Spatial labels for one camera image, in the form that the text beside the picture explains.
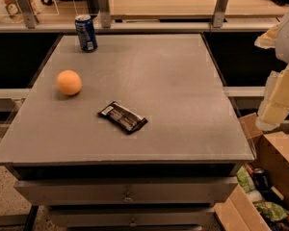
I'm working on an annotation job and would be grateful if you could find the grey drawer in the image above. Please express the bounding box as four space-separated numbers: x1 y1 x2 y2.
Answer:
14 177 237 206
49 207 214 227

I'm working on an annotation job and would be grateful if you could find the brown cardboard box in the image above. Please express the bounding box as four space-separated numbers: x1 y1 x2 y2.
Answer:
215 113 289 231

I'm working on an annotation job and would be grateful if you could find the green snack bag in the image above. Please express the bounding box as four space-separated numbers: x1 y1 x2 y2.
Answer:
236 166 255 193

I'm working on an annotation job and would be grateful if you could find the grey drawer cabinet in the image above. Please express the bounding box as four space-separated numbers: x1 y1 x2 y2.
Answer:
0 34 254 231

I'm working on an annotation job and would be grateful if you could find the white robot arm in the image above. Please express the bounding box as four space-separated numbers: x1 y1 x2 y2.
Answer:
254 12 289 131

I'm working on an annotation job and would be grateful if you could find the orange fruit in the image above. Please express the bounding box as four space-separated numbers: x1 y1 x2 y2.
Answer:
57 70 82 95

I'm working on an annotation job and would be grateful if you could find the lower grey drawer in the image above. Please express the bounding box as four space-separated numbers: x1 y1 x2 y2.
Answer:
49 207 214 227

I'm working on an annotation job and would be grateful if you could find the blue pepsi can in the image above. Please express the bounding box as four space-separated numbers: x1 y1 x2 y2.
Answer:
75 14 97 52

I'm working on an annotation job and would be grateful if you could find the black rxbar chocolate wrapper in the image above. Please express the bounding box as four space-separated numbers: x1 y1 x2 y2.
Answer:
98 101 147 134

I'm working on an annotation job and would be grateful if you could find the right metal bracket post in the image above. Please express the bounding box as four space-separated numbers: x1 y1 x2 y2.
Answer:
211 0 228 28

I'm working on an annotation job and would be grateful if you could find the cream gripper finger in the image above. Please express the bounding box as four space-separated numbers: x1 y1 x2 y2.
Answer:
255 65 289 131
254 24 278 49

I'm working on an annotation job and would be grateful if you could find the upper grey drawer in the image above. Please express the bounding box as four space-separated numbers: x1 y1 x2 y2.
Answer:
14 177 237 206

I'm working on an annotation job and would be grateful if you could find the middle metal bracket post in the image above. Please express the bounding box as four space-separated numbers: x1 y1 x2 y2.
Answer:
98 0 112 28

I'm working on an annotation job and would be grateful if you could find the dark can in box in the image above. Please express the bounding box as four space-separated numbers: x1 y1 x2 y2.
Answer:
253 168 270 191

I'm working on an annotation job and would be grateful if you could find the metal bracket post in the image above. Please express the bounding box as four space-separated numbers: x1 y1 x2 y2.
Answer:
98 0 112 28
211 0 228 28
17 0 38 29

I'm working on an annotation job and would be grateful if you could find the left metal bracket post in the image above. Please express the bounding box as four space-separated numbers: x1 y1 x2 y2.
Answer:
17 0 38 29

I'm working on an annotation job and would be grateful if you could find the green chip bag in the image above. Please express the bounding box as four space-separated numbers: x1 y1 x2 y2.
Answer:
254 201 289 221

